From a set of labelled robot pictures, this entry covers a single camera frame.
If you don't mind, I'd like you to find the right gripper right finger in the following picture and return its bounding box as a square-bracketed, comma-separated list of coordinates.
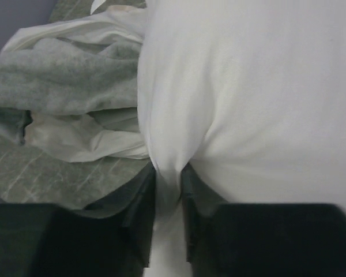
[180, 165, 346, 276]

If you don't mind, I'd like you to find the white pillow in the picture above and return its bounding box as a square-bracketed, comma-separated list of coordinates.
[138, 1, 346, 276]

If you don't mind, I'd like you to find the grey cream-ruffled pillowcase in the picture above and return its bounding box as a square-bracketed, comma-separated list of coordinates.
[0, 1, 148, 162]

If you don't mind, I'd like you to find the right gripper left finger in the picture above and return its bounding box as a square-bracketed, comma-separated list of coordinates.
[0, 166, 155, 276]

